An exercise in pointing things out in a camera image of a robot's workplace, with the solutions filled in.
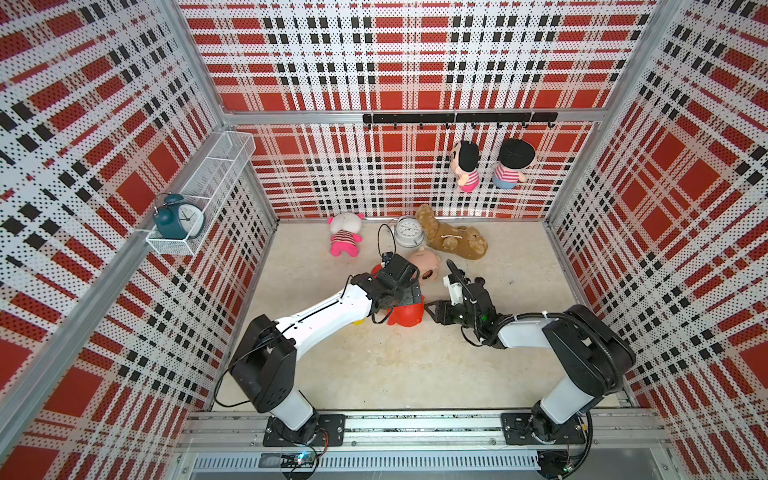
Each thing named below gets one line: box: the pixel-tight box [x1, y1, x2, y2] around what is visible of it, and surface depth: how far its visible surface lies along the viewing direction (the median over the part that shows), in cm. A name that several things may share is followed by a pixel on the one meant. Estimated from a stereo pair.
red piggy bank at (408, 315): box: [387, 296, 425, 327], surface depth 89 cm
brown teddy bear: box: [416, 204, 489, 260], surface depth 106 cm
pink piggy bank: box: [409, 247, 440, 283], surface depth 100 cm
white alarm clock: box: [394, 216, 425, 259], surface depth 114 cm
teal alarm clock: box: [153, 192, 206, 240], surface depth 64 cm
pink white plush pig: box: [328, 212, 365, 257], surface depth 113 cm
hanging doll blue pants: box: [492, 138, 536, 190], surface depth 100 cm
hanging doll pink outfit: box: [451, 140, 481, 193], surface depth 98 cm
